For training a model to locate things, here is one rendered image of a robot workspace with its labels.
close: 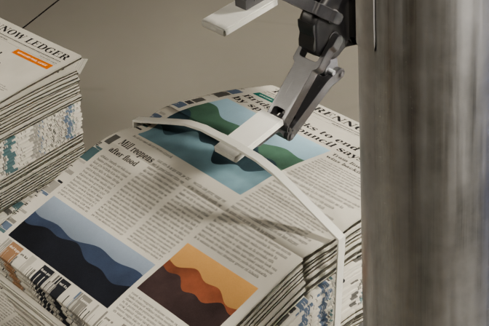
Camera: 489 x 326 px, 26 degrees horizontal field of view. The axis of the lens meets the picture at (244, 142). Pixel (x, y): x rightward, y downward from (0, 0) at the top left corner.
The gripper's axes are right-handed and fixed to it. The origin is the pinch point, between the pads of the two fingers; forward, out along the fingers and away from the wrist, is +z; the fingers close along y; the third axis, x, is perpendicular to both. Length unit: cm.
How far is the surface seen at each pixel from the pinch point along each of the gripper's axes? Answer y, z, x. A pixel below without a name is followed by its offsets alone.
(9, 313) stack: 46, 11, 35
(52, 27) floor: 137, -120, 222
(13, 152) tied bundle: 32, -1, 46
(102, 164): 10.8, 7.6, 11.7
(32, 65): 23, -9, 50
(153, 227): 11.3, 10.3, 1.0
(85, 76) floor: 136, -107, 187
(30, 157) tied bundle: 34, -3, 46
